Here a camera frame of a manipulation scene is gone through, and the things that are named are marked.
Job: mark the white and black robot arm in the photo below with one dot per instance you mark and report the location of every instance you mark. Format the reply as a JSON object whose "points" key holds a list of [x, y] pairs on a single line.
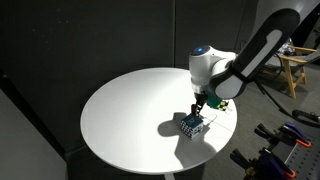
{"points": [[240, 56]]}

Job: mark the wooden stool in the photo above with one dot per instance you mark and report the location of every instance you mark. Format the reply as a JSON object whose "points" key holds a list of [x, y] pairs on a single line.
{"points": [[295, 66]]}

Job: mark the clear plastic bag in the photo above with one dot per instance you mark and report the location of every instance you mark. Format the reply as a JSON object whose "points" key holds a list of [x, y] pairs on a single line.
{"points": [[288, 45]]}

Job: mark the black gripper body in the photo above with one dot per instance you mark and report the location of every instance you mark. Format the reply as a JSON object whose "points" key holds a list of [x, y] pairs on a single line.
{"points": [[200, 90]]}

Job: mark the purple and orange clamp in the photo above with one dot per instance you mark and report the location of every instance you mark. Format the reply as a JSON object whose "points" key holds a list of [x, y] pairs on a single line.
{"points": [[293, 131], [266, 161]]}

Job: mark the white and blue patterned block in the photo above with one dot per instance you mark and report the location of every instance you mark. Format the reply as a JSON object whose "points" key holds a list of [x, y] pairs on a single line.
{"points": [[191, 126]]}

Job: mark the black perforated board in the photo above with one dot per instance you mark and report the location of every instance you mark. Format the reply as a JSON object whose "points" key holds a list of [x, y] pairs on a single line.
{"points": [[305, 156]]}

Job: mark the orange round object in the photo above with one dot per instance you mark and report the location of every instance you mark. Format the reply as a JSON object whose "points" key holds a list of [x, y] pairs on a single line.
{"points": [[212, 100]]}

